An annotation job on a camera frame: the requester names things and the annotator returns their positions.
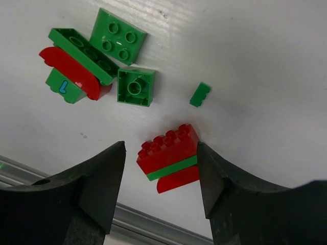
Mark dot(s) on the red green red stack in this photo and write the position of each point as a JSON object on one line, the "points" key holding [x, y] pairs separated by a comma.
{"points": [[171, 159]]}

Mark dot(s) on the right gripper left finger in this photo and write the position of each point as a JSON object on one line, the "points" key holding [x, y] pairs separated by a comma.
{"points": [[75, 206]]}

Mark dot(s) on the green red lego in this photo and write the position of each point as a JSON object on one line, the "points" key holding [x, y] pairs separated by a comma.
{"points": [[77, 66]]}

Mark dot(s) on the small green flat lego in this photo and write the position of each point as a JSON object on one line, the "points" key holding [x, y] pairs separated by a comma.
{"points": [[200, 94]]}

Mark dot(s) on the green curved four-stud brick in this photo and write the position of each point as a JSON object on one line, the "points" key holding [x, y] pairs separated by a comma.
{"points": [[116, 37]]}

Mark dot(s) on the aluminium front rail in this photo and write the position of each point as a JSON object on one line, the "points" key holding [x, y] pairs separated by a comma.
{"points": [[126, 221]]}

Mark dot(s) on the green hollow square brick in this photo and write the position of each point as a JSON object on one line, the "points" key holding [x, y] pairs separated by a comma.
{"points": [[135, 86]]}

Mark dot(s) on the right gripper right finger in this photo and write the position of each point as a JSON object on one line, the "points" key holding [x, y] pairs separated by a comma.
{"points": [[245, 209]]}

